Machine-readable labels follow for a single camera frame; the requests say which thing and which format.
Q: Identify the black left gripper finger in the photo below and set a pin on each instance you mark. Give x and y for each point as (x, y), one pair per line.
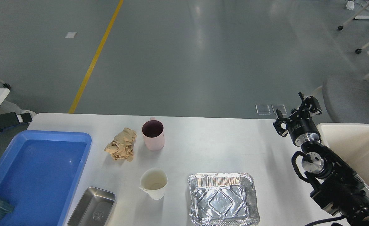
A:
(12, 119)

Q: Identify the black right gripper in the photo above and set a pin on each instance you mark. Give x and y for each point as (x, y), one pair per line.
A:
(304, 129)

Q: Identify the stainless steel rectangular container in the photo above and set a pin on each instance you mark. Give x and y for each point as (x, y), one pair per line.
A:
(94, 208)

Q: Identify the pink ribbed mug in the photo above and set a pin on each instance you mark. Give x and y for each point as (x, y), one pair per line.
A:
(153, 134)

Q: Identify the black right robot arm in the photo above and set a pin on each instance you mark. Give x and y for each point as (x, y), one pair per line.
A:
(337, 188)

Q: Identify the grey office chair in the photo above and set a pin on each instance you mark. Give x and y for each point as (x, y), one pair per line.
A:
(346, 99)

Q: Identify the blue plastic tray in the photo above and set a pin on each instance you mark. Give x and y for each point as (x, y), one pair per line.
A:
(39, 173)

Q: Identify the beige plastic bin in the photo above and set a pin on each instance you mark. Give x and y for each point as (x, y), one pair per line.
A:
(350, 141)

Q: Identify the aluminium foil tray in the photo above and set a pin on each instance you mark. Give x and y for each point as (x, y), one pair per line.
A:
(223, 199)

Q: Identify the crumpled brown paper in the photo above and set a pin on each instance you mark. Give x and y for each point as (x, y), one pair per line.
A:
(121, 147)

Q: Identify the white paper cup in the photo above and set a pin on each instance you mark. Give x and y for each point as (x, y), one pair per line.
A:
(154, 182)

